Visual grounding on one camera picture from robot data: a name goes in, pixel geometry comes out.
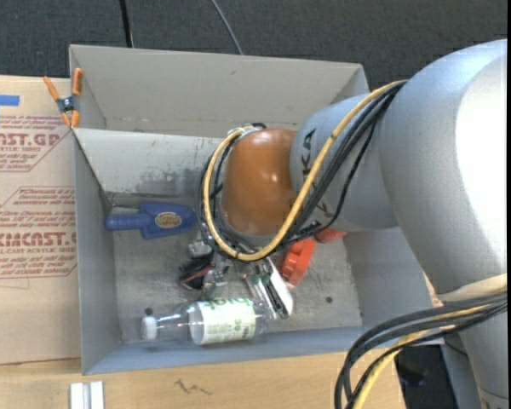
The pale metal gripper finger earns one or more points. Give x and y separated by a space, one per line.
215 283
199 249

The black and red brush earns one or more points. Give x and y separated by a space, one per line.
191 273

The clear plastic bottle green label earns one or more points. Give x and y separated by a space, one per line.
221 322

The blue toy trowel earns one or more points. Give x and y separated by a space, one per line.
145 222

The orange plastic toy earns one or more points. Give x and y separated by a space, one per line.
297 260

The grey metal bin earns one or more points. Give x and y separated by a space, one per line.
162 100

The brown cardboard board red print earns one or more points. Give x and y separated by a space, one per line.
34 305

